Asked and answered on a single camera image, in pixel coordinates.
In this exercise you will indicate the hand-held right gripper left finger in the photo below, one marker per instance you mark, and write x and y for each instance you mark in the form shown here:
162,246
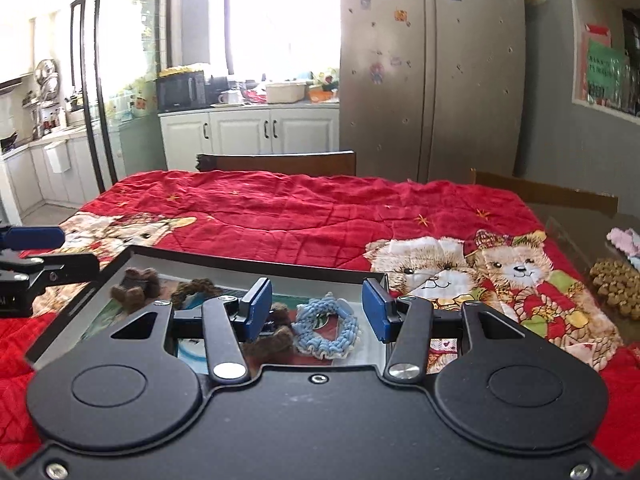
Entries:
257,307

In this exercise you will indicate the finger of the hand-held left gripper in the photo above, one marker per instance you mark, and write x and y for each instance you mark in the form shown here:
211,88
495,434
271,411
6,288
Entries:
35,237
65,266

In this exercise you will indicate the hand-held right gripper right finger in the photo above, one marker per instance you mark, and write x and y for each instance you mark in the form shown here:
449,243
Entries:
377,310

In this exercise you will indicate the black cardboard box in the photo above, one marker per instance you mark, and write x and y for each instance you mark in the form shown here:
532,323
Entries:
75,310

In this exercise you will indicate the light blue scrunchie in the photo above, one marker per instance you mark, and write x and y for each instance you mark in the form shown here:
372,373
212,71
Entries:
305,337

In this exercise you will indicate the white kitchen counter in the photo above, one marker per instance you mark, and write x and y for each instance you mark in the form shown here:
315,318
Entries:
30,180

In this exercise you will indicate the white hanging bin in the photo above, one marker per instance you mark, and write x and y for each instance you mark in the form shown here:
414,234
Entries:
56,157

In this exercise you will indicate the red printed bear blanket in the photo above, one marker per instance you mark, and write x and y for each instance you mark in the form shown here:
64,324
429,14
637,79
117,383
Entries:
300,210

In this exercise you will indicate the wooden chair back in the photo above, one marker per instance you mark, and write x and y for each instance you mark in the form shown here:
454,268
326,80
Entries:
280,162

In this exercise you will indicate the black framed glass door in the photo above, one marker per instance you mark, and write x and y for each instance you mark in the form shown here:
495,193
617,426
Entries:
92,85

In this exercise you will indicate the white sideboard cabinet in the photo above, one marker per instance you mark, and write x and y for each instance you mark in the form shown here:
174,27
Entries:
240,135

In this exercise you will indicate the dark wooden chair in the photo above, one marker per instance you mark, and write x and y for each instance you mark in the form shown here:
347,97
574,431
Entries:
545,192

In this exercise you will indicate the black microwave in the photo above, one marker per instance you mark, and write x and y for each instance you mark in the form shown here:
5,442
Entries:
180,92

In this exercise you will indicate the white mug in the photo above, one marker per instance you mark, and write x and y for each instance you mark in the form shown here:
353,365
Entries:
230,97

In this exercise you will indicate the white plastic basin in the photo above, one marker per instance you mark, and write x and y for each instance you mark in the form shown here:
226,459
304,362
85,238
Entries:
285,92

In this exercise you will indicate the black kitchen appliance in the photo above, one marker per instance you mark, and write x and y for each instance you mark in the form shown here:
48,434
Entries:
217,90

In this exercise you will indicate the orange tissue box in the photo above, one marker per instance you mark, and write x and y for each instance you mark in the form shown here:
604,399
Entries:
322,95

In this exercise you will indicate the beige double-door refrigerator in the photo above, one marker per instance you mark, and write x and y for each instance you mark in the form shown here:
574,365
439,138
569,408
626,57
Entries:
430,85

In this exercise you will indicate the tan knitted item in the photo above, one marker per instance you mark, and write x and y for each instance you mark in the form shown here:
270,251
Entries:
617,285

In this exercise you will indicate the pink white crochet cloth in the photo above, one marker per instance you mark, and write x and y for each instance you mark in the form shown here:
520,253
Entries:
625,242

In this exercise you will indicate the window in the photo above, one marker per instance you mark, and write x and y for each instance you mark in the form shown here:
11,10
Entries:
280,15

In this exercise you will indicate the green printed box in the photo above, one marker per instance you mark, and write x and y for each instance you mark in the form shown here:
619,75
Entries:
605,72

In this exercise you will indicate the white wall shelf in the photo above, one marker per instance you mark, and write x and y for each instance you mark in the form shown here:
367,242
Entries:
577,35

